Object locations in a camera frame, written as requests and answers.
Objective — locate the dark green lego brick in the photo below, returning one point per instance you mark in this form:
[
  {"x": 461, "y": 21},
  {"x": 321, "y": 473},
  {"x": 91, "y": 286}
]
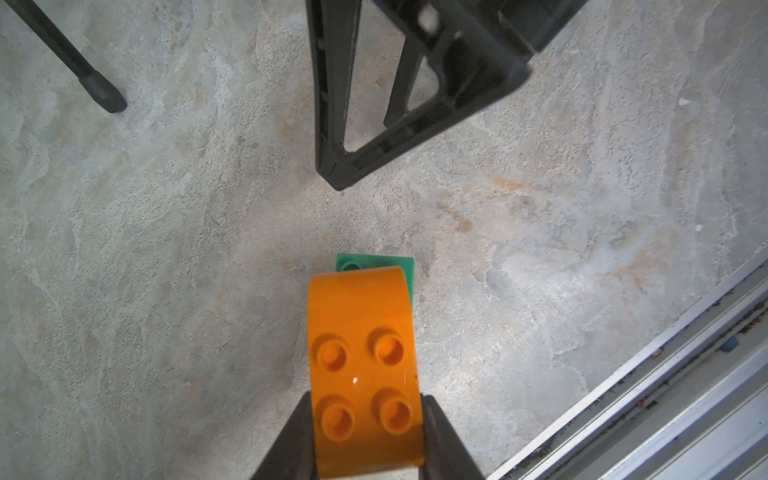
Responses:
[{"x": 353, "y": 261}]

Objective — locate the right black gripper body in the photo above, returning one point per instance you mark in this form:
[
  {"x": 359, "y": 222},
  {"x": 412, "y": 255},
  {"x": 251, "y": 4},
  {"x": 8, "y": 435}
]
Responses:
[{"x": 530, "y": 24}]

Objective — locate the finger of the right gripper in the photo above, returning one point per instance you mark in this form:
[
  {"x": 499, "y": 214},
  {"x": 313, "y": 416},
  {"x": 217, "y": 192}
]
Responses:
[{"x": 455, "y": 61}]

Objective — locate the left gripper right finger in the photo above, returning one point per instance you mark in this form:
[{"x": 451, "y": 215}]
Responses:
[{"x": 445, "y": 456}]

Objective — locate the aluminium mounting rail frame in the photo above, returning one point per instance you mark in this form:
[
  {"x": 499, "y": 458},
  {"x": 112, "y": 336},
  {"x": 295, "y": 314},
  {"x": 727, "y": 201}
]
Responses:
[{"x": 692, "y": 404}]

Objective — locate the black perforated music stand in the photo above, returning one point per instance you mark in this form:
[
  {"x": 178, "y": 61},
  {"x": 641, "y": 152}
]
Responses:
[{"x": 100, "y": 89}]

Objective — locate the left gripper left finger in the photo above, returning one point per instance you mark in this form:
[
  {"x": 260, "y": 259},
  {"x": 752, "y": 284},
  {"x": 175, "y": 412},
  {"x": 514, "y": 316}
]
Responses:
[{"x": 292, "y": 455}]

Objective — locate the orange curved lego brick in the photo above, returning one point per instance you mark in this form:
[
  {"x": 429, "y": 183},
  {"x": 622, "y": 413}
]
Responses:
[{"x": 366, "y": 403}]

